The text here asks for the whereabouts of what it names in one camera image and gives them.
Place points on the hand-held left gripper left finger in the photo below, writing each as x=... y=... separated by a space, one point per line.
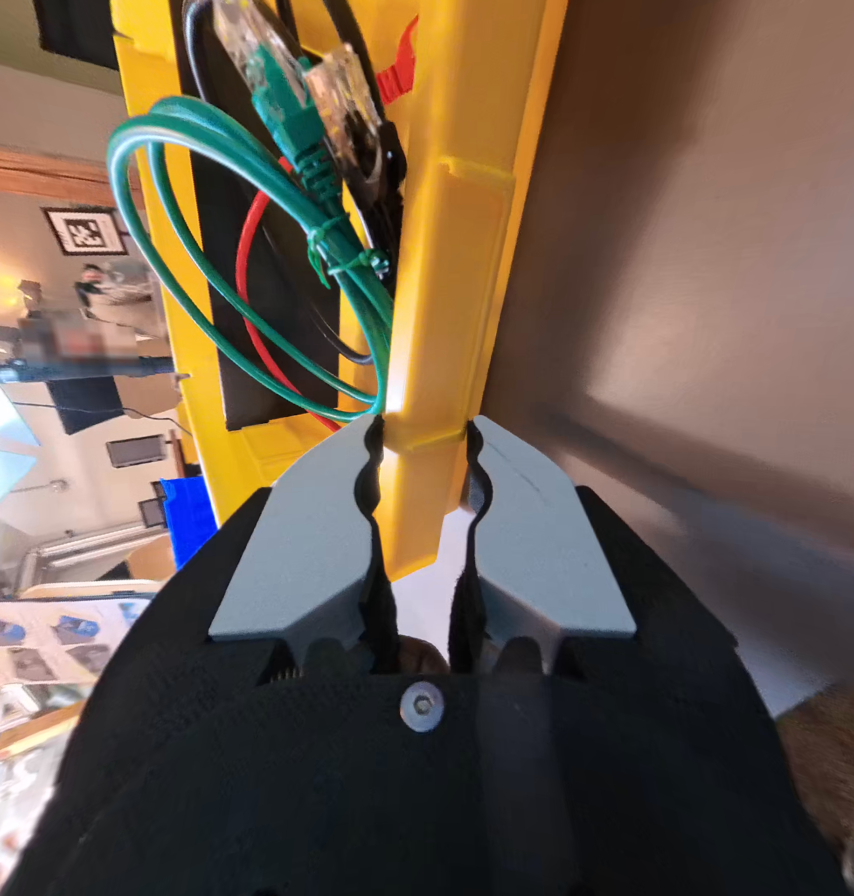
x=308 y=532

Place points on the yellow plastic bin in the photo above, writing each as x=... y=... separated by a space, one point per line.
x=462 y=280

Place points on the blue plastic bin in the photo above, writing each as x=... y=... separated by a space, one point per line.
x=189 y=525

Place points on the black bin divider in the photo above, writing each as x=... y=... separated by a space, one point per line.
x=294 y=294

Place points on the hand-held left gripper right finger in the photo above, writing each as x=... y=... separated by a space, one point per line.
x=539 y=546

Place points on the studio light panel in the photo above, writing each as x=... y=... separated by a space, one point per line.
x=0 y=448

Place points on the fiducial marker sign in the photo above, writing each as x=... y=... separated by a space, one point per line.
x=84 y=231

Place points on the instruction sign board on stand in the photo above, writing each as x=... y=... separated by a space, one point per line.
x=49 y=637

